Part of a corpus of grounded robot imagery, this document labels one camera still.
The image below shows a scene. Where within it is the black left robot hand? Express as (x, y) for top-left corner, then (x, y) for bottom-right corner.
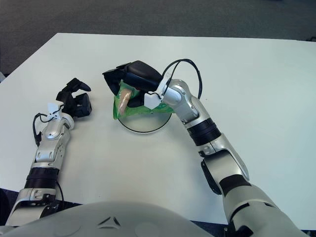
(55, 78), (92, 119)

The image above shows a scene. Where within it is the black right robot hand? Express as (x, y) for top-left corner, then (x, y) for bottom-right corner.
(102, 60), (163, 109)

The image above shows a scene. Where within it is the green Lay's chips bag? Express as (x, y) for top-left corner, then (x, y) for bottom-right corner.
(112, 81), (175, 121)

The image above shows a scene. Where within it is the white plate with black rim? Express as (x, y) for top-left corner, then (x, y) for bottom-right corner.
(118, 108), (173, 134)

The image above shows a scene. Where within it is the grey robot torso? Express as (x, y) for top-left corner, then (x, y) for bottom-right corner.
(0, 200), (205, 237)

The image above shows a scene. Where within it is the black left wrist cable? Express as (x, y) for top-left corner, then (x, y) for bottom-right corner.
(33, 113), (50, 146)

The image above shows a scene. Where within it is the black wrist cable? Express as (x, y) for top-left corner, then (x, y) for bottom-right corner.
(33, 113), (50, 146)
(161, 58), (203, 99)

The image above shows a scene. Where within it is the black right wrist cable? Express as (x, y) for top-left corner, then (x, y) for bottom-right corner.
(161, 58), (203, 99)

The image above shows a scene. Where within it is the thin black elbow cable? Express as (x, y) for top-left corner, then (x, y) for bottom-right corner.
(55, 181), (65, 202)

